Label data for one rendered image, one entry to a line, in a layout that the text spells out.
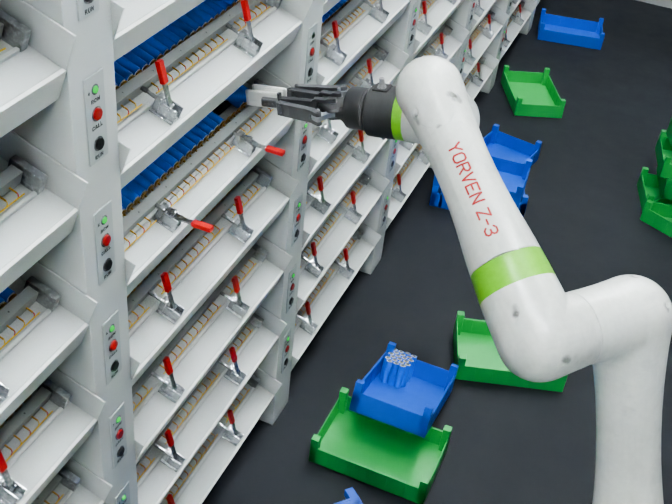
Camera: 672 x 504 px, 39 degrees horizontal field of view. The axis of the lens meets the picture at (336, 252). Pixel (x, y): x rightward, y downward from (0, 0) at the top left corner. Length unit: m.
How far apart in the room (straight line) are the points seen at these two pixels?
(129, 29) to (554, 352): 0.71
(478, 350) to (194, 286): 1.21
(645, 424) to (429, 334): 1.34
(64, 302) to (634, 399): 0.84
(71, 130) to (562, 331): 0.70
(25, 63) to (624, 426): 0.98
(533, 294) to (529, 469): 1.19
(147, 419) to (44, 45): 0.82
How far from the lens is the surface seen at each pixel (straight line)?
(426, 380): 2.61
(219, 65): 1.58
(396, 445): 2.43
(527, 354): 1.32
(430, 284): 2.93
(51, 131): 1.21
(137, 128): 1.40
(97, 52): 1.20
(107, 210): 1.31
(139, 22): 1.27
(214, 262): 1.78
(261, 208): 1.92
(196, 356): 1.87
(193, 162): 1.63
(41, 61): 1.15
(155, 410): 1.77
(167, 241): 1.52
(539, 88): 4.21
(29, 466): 1.45
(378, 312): 2.80
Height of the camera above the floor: 1.81
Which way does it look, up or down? 37 degrees down
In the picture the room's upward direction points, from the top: 7 degrees clockwise
